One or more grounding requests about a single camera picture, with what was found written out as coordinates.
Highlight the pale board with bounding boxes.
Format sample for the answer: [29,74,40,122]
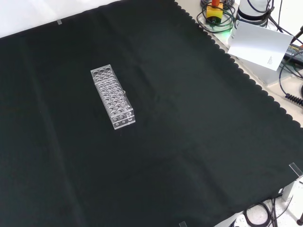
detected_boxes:
[227,21,294,71]

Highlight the yellow stop button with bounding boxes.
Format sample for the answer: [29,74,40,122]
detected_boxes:
[205,0,224,26]

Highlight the black power brick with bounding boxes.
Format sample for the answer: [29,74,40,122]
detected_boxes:
[283,44,303,63]

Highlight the clear test tube rack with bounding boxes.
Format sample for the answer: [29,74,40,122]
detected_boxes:
[90,63,136,131]

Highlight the black tripod leg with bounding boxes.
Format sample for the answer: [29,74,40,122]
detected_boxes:
[291,25,303,45]

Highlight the black bench cloth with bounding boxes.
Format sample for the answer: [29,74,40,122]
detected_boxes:
[0,0,303,227]

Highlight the aluminium bracket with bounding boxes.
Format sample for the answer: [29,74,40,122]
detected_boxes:
[281,176,303,202]

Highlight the black spiral cable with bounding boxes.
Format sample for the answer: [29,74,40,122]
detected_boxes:
[285,93,303,107]

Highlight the green and black coiled cable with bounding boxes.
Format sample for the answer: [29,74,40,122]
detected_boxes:
[196,0,238,34]

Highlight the black floor cables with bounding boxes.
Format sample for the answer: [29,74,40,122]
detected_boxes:
[243,198,295,227]

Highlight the white power strip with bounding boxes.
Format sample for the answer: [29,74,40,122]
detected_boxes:
[227,213,250,227]

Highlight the dark blue cable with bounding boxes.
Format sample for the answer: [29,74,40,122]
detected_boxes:
[277,58,303,98]

